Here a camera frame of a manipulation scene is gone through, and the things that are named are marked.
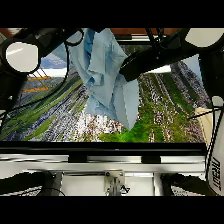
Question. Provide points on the light blue shirt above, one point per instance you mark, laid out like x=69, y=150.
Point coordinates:
x=103, y=73

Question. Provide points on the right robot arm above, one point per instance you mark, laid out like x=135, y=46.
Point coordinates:
x=213, y=73

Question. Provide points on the silver frame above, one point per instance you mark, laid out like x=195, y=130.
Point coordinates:
x=100, y=166

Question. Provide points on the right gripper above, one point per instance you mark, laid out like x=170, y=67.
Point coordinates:
x=138, y=65

